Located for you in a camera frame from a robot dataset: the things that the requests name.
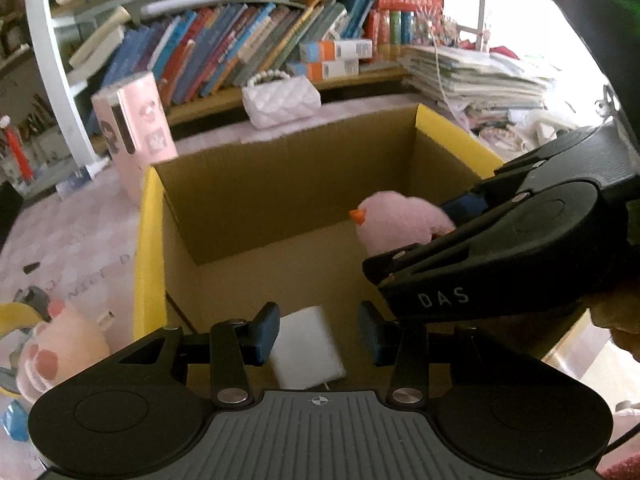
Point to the tall pink carton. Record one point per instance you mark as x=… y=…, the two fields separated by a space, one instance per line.
x=137 y=130

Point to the row of books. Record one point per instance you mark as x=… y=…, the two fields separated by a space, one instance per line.
x=235 y=45

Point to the white quilted purse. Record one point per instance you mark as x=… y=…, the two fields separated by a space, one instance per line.
x=281 y=97

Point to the white rectangular block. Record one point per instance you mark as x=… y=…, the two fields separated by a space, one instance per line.
x=307 y=350

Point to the yellow cardboard box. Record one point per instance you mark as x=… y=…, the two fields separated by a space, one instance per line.
x=280 y=220

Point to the yellow round frame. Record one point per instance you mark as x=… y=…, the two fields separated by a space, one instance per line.
x=15 y=312

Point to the small black clip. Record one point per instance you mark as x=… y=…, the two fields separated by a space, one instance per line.
x=31 y=266

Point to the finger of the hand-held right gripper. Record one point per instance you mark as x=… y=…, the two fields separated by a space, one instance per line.
x=415 y=260
x=475 y=202

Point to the orange white small box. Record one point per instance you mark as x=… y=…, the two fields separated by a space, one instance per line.
x=330 y=69
x=336 y=50

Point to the small blue object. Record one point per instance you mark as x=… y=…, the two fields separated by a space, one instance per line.
x=12 y=420

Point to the person's right hand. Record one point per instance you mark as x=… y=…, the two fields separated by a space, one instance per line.
x=620 y=327

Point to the pink checkered tablecloth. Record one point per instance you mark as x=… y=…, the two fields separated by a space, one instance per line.
x=75 y=240

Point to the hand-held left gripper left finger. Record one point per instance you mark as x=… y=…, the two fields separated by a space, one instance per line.
x=267 y=334

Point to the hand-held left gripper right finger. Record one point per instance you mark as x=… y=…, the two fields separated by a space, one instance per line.
x=370 y=335

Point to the pink paw plush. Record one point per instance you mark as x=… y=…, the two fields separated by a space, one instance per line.
x=55 y=345

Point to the red white pen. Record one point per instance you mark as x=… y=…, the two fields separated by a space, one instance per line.
x=15 y=150

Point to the white shelf unit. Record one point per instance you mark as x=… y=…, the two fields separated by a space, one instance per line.
x=55 y=60

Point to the stack of magazines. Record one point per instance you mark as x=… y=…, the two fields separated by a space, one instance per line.
x=475 y=77

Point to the pink plush chick toy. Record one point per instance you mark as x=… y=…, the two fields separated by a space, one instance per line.
x=400 y=225

